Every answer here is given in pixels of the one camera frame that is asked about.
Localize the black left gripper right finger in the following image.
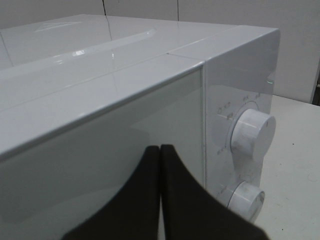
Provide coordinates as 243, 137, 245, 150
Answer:
160, 144, 268, 240

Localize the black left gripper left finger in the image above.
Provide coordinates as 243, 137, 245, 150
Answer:
62, 146, 160, 240

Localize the white timer knob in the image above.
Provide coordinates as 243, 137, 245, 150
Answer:
228, 181, 265, 222

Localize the white power knob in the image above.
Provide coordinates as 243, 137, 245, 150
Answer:
230, 108, 276, 162

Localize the white microwave door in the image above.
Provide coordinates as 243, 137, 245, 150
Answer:
0, 54, 205, 240

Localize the white microwave oven body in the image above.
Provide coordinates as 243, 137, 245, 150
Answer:
0, 14, 280, 207

